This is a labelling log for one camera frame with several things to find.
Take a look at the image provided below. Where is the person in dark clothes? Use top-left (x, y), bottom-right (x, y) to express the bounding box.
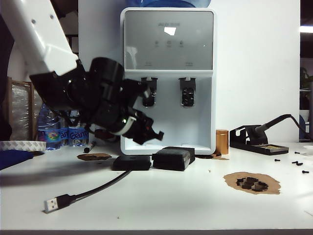
top-left (0, 14), bottom-right (15, 142)

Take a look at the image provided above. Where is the black USB hub box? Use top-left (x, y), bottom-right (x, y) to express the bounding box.
top-left (112, 155), bottom-right (151, 171)

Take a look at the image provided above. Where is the white tape roll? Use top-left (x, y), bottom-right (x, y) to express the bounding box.
top-left (0, 140), bottom-right (47, 153)

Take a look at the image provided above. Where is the black marker pen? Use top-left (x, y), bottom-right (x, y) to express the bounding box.
top-left (83, 141), bottom-right (96, 154)

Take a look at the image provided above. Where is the black USB cable with plug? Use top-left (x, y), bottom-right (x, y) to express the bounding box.
top-left (44, 169), bottom-right (133, 214)

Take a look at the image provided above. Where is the white AUX water dispenser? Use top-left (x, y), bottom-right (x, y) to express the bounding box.
top-left (120, 7), bottom-right (217, 156)

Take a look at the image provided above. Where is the black soldering iron with cord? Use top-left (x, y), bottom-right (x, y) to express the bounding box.
top-left (251, 114), bottom-right (313, 141)

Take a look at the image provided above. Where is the blue water jug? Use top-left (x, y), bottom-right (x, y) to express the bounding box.
top-left (125, 0), bottom-right (212, 8)

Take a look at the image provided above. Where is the clear water bottle blue label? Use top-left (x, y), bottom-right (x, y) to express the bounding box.
top-left (58, 110), bottom-right (70, 147)
top-left (68, 110), bottom-right (89, 147)
top-left (37, 102), bottom-right (62, 151)

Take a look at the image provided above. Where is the thin brown paper patch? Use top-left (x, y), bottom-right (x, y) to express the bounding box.
top-left (195, 153), bottom-right (230, 161)

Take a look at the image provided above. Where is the black sponge block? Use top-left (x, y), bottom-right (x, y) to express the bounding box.
top-left (152, 146), bottom-right (196, 172)

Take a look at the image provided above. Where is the large brown paper patch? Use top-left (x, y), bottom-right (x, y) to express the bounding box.
top-left (223, 171), bottom-right (281, 195)

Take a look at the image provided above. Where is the blue cloth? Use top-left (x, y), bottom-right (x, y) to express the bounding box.
top-left (0, 149), bottom-right (35, 171)

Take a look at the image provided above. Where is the wooden crate with plastic wrap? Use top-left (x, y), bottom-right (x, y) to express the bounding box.
top-left (7, 78), bottom-right (44, 142)

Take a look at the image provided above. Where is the gold metal cylinder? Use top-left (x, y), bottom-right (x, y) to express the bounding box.
top-left (215, 130), bottom-right (229, 155)

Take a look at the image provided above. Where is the black soldering iron stand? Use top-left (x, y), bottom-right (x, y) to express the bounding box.
top-left (229, 125), bottom-right (289, 156)

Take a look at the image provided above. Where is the green potted plant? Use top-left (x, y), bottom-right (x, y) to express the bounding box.
top-left (300, 66), bottom-right (313, 111)

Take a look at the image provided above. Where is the oval brown paper patch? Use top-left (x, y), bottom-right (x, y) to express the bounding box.
top-left (77, 153), bottom-right (112, 162)

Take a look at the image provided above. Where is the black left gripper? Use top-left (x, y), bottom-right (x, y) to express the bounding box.
top-left (122, 110), bottom-right (164, 147)

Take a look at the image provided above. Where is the black stair railing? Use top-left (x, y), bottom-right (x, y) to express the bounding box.
top-left (65, 34), bottom-right (79, 53)

